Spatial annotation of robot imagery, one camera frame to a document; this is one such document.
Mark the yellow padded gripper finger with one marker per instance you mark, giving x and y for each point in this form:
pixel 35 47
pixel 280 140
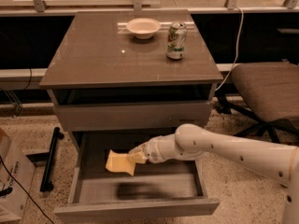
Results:
pixel 140 148
pixel 137 157

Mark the green soda can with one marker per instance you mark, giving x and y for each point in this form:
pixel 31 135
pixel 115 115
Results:
pixel 177 35

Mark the cardboard box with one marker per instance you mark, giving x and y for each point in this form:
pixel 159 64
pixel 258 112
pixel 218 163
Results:
pixel 16 172

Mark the white bowl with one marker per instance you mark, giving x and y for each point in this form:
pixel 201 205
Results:
pixel 143 28

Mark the black metal stand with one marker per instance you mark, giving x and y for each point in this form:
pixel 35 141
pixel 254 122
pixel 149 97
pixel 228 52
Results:
pixel 48 158

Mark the grey drawer cabinet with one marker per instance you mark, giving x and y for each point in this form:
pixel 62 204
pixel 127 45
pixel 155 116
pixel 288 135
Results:
pixel 100 62

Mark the open grey middle drawer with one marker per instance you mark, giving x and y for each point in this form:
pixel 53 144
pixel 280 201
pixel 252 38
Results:
pixel 170 189

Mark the metal window railing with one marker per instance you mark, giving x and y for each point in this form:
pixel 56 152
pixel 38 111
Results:
pixel 137 0

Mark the yellow sponge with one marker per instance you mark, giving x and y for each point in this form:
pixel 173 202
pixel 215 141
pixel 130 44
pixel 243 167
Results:
pixel 119 163

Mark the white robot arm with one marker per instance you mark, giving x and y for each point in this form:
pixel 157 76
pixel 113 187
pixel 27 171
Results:
pixel 276 161

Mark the grey office chair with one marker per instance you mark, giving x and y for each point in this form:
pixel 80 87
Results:
pixel 271 91

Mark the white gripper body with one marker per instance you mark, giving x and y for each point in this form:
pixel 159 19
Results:
pixel 151 153

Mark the closed grey top drawer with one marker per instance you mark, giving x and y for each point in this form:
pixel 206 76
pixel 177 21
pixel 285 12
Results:
pixel 76 118

